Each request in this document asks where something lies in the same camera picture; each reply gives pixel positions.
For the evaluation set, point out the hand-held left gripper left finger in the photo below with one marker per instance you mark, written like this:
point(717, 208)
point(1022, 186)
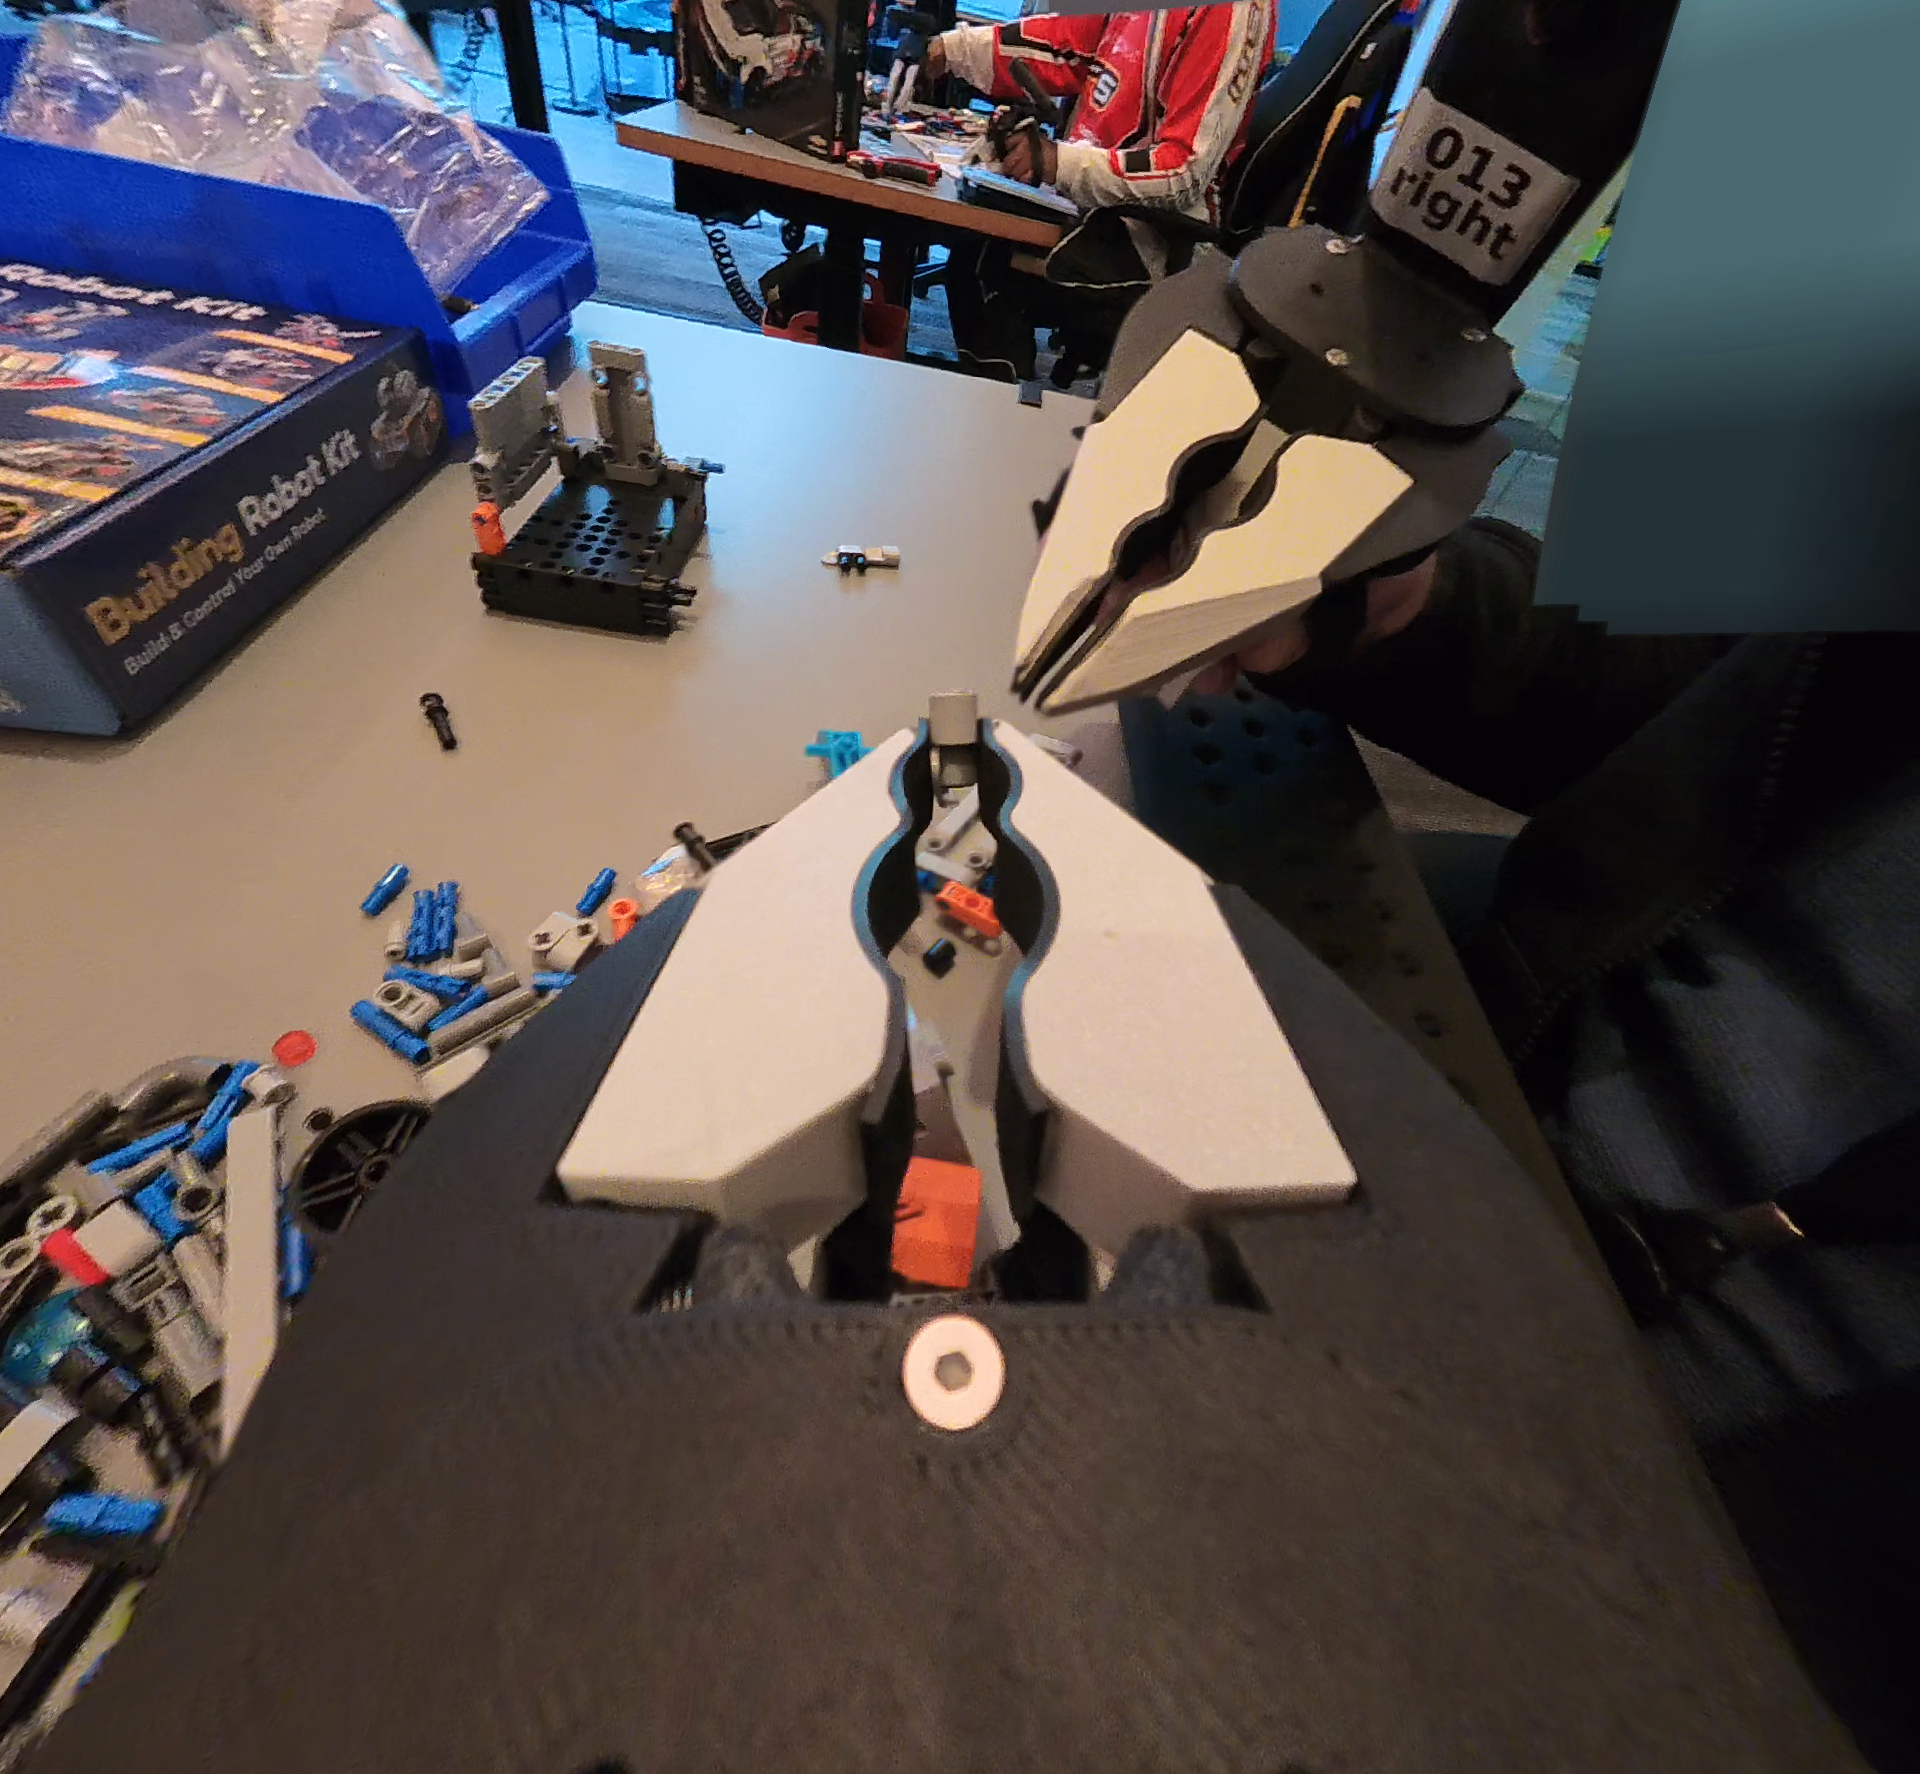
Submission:
point(720, 1069)

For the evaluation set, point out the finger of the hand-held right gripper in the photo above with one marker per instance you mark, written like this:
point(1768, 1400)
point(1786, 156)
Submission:
point(1276, 530)
point(1155, 454)

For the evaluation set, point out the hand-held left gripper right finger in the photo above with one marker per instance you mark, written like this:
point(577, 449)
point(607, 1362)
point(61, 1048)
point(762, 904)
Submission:
point(1194, 1069)

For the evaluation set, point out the orange connector piece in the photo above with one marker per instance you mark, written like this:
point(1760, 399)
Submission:
point(963, 908)

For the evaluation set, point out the turquoise connector piece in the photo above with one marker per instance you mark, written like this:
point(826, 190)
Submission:
point(839, 749)

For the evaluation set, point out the grey connector piece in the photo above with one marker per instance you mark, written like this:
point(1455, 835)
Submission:
point(956, 769)

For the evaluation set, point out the pile of plastic building pieces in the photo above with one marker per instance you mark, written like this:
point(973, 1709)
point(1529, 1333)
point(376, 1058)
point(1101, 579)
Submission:
point(180, 1267)

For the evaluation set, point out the person's right forearm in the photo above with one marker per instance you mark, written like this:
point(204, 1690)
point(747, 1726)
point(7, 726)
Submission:
point(1591, 724)

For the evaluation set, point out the black spoked wheel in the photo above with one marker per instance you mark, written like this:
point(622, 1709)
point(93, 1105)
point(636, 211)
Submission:
point(367, 1165)

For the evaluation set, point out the wooden table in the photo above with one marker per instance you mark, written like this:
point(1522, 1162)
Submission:
point(841, 170)

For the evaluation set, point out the black axle pin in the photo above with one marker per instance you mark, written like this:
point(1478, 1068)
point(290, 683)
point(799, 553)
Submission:
point(439, 721)

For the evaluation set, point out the small black machine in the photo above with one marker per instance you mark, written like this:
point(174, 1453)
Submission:
point(596, 530)

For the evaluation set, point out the black printed box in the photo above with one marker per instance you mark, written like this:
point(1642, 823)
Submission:
point(766, 22)

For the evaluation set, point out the blue cardboard kit box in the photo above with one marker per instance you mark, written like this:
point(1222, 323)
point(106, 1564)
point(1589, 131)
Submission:
point(180, 517)

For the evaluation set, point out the blue storage bin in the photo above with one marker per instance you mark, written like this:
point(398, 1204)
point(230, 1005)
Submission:
point(270, 230)

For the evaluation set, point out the clear plastic parts bag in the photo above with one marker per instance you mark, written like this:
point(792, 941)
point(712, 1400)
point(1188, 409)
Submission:
point(270, 96)

